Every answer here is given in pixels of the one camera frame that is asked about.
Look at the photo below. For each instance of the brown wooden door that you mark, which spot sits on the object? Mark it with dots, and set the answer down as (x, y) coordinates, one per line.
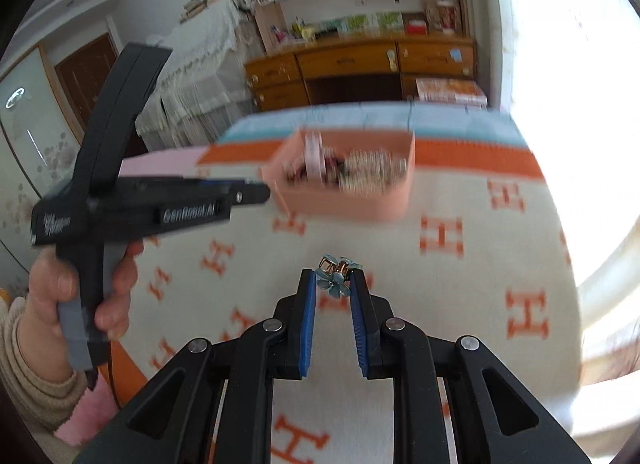
(90, 78)

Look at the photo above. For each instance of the rhinestone hair claw clip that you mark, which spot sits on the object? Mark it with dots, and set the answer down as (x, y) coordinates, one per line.
(372, 168)

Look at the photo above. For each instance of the small red box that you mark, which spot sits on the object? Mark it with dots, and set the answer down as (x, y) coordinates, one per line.
(416, 27)

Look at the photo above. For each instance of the light blue tree-print sheet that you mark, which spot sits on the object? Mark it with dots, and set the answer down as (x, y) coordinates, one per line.
(360, 116)

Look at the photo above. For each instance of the cream and orange printed blanket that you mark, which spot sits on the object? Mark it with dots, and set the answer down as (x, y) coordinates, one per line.
(450, 294)

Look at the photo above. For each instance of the pink jewelry box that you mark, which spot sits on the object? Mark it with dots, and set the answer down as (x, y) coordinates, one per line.
(345, 201)

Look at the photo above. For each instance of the wooden desk with drawers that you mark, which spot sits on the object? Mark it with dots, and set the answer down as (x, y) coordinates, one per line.
(350, 61)

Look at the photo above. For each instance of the white lace cover cloth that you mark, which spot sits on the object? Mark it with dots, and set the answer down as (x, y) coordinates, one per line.
(200, 73)

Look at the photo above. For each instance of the row of green leaf cards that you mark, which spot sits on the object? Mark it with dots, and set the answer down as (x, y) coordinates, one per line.
(360, 23)

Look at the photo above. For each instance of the blue flower hair clip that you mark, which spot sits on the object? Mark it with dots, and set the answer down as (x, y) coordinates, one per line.
(335, 284)

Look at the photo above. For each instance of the pink blanket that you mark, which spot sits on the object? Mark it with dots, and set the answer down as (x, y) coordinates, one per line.
(160, 161)

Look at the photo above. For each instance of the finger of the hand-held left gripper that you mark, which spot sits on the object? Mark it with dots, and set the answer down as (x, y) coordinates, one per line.
(252, 194)

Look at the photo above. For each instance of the person's left hand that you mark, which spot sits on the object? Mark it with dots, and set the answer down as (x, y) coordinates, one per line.
(47, 289)

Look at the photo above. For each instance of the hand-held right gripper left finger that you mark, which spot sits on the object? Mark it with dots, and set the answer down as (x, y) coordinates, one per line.
(310, 326)

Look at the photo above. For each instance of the white patterned wardrobe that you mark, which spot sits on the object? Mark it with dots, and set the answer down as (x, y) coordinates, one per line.
(30, 143)

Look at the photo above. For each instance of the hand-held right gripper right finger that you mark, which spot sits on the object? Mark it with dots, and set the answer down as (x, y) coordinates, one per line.
(357, 331)

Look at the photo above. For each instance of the stack of books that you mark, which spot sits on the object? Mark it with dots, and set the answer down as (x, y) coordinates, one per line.
(450, 91)

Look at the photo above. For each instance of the person's left forearm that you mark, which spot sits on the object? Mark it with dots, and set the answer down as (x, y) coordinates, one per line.
(25, 374)

